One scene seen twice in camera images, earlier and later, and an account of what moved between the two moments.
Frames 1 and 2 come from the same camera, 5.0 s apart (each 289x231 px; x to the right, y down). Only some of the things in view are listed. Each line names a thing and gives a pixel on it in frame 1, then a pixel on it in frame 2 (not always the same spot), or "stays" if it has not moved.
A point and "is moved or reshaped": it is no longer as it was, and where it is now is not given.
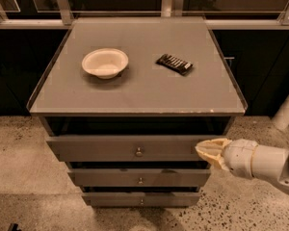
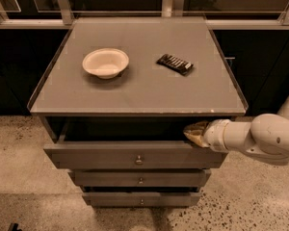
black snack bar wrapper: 174,64 stays
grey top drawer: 128,147 is moved or reshaped
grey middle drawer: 140,177 stays
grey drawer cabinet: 125,101 stays
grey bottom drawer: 142,199 stays
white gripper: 240,155 to 214,135
